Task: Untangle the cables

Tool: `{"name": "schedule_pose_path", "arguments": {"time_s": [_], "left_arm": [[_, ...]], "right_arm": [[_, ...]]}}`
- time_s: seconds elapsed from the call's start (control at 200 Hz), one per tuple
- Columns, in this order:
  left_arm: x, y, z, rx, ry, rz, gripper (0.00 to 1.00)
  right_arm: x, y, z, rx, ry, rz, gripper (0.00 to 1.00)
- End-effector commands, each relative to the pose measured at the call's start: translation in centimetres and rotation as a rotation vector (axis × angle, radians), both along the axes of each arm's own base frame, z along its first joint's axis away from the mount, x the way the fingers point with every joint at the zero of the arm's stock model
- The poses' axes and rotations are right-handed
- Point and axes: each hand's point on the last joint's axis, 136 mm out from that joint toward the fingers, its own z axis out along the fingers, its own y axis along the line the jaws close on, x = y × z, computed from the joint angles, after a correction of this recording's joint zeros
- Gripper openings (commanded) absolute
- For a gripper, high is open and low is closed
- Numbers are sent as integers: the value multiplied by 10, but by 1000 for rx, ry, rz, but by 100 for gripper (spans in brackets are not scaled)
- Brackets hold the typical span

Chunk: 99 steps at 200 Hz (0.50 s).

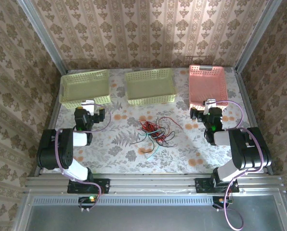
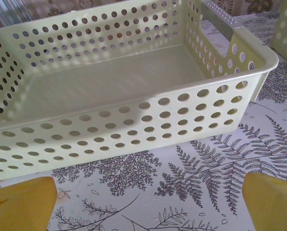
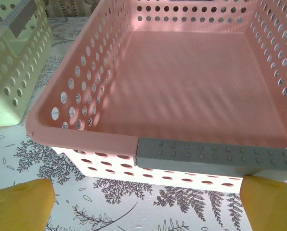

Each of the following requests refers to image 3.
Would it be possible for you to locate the floral patterned tablecloth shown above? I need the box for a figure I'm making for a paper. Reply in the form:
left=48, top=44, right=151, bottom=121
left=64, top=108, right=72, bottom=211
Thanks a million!
left=0, top=16, right=252, bottom=231

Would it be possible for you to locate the pink perforated plastic basket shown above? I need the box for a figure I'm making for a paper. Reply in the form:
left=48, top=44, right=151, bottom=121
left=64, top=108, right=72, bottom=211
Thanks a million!
left=25, top=0, right=287, bottom=194

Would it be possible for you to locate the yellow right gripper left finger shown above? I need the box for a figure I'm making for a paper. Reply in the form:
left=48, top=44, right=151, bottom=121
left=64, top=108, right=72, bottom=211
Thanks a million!
left=0, top=178, right=55, bottom=231

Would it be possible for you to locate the pale yellow perforated basket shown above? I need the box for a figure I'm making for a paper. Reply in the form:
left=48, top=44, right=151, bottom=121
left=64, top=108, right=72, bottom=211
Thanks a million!
left=0, top=0, right=55, bottom=128

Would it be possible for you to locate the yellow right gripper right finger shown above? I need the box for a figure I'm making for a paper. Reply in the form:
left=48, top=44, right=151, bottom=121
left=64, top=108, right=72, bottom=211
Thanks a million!
left=239, top=175, right=287, bottom=231

